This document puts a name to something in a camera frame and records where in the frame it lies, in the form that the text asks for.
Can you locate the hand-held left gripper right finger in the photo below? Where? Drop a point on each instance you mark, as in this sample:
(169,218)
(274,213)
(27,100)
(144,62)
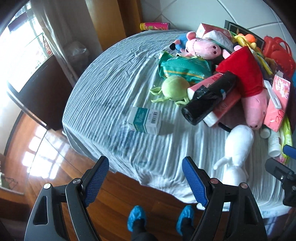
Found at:
(193,183)

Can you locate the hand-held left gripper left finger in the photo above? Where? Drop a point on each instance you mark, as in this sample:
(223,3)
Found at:
(97,183)

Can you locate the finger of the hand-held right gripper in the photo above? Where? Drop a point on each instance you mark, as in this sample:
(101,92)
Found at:
(278,169)
(290,151)

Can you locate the white teal medicine box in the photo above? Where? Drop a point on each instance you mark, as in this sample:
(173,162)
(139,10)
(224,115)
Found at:
(144,120)

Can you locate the white plastic bottle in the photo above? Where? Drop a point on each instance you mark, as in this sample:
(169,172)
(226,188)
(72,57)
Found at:
(274,143)

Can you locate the light green packet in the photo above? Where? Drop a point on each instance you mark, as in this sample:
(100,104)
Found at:
(286,134)

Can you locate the small white bottle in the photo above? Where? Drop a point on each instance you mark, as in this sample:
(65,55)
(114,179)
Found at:
(265,132)

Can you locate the blue shoe cover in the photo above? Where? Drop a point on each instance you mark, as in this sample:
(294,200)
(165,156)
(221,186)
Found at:
(185,219)
(137,217)

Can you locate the pink floral tissue packet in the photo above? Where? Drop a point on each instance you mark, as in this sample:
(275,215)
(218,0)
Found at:
(277,115)

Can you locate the white plush toy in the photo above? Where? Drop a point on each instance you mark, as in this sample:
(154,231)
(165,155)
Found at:
(239,148)

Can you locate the person's right leg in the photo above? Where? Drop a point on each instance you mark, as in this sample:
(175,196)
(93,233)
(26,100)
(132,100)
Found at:
(187,235)

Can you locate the person's leg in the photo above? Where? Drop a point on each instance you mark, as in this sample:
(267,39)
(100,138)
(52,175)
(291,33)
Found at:
(140,234)
(187,235)

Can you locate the person's left leg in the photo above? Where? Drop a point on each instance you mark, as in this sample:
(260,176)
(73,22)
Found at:
(140,234)

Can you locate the black trash bag roll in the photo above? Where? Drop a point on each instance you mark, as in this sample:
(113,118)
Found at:
(209,97)

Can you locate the pig plush with red dress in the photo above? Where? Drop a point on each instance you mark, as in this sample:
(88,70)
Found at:
(245,74)

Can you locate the blue striped bed sheet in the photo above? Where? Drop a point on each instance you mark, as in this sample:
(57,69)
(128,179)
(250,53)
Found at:
(111,92)

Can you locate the green round plush toy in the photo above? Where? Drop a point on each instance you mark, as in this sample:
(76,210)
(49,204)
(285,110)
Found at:
(173,89)

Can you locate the red plastic basket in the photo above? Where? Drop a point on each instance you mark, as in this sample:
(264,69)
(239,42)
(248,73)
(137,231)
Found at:
(277,52)

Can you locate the dark wooden cabinet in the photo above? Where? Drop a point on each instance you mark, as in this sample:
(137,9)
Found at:
(44,92)

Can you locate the green wet wipes packet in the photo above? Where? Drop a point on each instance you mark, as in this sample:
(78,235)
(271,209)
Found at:
(185,68)

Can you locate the orange yellow toy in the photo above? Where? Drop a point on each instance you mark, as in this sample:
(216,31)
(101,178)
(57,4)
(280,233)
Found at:
(247,39)

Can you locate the clear plastic bag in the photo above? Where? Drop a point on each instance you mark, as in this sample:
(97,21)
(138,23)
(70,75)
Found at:
(76,54)

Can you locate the pig plush with blue shirt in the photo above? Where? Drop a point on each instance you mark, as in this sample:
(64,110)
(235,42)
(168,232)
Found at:
(203,45)

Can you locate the red white tissue box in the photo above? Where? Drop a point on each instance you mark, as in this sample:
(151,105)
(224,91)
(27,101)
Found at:
(204,29)

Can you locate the pink snack tube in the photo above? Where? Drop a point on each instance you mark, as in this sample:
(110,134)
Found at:
(155,26)

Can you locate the white curtain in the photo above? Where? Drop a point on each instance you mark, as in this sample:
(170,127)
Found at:
(50,27)

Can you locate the brown wooden wardrobe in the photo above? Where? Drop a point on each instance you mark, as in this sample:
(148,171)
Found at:
(115,18)

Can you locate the dark picture frame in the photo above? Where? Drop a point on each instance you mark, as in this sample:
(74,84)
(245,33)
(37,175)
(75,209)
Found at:
(233,26)

